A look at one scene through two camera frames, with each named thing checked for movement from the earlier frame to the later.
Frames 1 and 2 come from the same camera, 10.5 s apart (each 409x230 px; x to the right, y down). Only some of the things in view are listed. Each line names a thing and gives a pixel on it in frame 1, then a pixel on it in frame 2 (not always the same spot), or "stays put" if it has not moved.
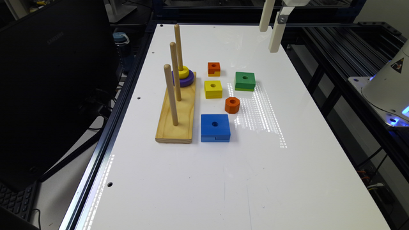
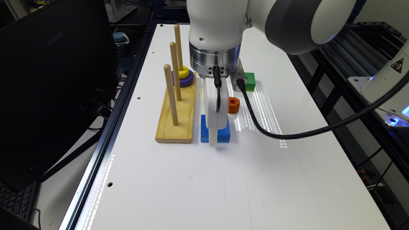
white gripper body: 296,2 to 215,120
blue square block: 215,128 stays put
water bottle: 121,41 stays put
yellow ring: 184,73 stays put
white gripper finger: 278,29 to 213,137
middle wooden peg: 173,48 stays put
